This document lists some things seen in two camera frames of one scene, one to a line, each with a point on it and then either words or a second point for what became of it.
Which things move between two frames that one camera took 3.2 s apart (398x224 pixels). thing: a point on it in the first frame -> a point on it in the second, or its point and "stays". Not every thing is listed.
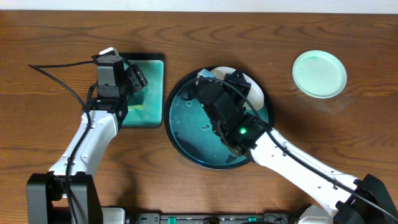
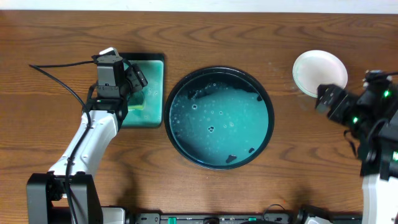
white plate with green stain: (255, 96) -> (313, 68)
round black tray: (192, 133) stays
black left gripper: (137, 78) stays
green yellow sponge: (136, 101) stays
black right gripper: (240, 81) -> (332, 92)
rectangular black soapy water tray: (152, 65) stays
